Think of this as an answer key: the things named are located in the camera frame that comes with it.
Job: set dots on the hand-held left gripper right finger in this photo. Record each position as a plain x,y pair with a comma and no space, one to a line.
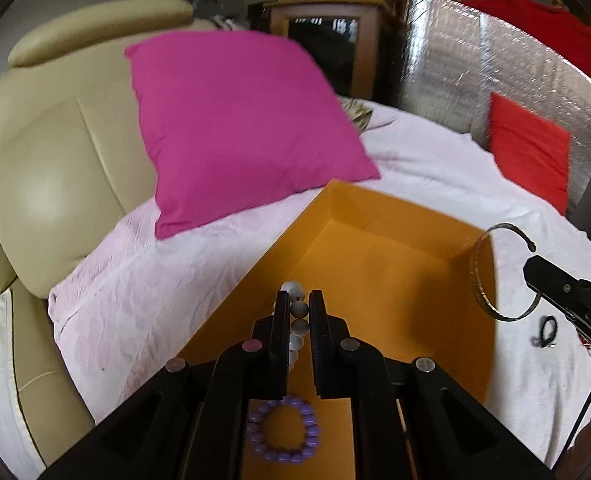
316,320

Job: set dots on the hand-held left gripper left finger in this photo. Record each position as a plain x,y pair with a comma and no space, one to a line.
281,317

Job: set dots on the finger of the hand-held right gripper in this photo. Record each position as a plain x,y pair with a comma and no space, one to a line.
555,282

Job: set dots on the metal bangle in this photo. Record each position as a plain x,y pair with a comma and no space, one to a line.
476,275

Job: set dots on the orange box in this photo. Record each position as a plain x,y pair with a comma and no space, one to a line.
390,285

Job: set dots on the red pillow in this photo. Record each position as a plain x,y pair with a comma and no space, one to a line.
530,150

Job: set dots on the white blanket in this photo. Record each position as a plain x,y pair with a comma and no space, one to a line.
425,165

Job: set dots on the pink pillow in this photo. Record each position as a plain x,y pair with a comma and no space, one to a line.
235,125

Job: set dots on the patterned cloth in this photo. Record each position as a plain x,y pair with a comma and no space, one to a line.
358,112

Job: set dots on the silver insulation sheet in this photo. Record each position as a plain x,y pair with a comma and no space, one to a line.
450,55

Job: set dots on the red cloth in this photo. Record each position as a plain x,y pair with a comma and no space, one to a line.
540,25

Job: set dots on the cream leather sofa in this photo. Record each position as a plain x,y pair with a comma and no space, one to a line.
60,160

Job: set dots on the striped cloth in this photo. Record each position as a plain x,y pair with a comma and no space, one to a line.
225,22

